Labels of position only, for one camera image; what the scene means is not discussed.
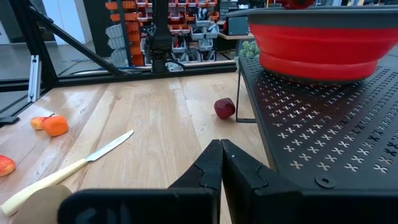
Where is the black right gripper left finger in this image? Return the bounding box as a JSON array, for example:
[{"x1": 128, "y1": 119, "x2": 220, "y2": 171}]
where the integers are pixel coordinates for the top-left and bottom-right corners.
[{"x1": 57, "y1": 139, "x2": 223, "y2": 224}]

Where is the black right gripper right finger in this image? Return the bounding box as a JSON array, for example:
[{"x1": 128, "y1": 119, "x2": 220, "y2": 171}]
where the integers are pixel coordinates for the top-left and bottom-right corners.
[{"x1": 222, "y1": 139, "x2": 398, "y2": 224}]

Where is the dark red plum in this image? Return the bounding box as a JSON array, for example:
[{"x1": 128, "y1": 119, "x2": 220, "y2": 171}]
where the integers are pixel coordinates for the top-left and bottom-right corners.
[{"x1": 213, "y1": 97, "x2": 236, "y2": 120}]

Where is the brown green kiwi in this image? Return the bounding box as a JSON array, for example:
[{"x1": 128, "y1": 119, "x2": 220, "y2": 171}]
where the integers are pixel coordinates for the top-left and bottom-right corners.
[{"x1": 11, "y1": 184, "x2": 73, "y2": 224}]

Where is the orange bell pepper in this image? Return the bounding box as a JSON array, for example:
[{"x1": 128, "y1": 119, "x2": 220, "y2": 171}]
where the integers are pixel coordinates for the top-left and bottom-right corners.
[{"x1": 42, "y1": 114, "x2": 70, "y2": 138}]

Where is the red collapsible bowl grey rim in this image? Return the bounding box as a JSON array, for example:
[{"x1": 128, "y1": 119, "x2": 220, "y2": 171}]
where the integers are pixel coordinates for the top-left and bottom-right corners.
[{"x1": 225, "y1": 5, "x2": 398, "y2": 85}]

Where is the small red orange pear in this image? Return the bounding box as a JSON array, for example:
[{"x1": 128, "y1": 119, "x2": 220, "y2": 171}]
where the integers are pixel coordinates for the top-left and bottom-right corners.
[{"x1": 0, "y1": 154, "x2": 16, "y2": 178}]

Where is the black perforated metal shelf riser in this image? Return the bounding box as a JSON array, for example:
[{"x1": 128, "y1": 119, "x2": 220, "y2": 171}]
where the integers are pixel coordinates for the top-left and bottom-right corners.
[{"x1": 235, "y1": 45, "x2": 398, "y2": 192}]

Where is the pale yellow banana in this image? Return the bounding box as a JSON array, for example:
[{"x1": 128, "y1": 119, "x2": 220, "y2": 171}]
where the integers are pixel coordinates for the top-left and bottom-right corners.
[{"x1": 0, "y1": 129, "x2": 135, "y2": 218}]

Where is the green succulent plant in pot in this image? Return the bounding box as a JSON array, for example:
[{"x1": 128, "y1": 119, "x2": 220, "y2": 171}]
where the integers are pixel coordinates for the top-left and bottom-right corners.
[{"x1": 238, "y1": 39, "x2": 261, "y2": 58}]

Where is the black equipment box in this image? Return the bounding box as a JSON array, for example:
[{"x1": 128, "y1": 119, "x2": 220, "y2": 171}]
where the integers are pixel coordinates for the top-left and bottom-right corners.
[{"x1": 226, "y1": 15, "x2": 249, "y2": 37}]

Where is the storage rack with orange bins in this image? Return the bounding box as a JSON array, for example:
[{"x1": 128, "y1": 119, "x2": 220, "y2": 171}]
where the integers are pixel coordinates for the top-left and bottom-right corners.
[{"x1": 104, "y1": 0, "x2": 224, "y2": 68}]

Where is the silver frame bracket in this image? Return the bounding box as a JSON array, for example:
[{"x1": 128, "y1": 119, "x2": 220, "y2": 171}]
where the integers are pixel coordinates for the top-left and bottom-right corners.
[{"x1": 27, "y1": 55, "x2": 41, "y2": 103}]

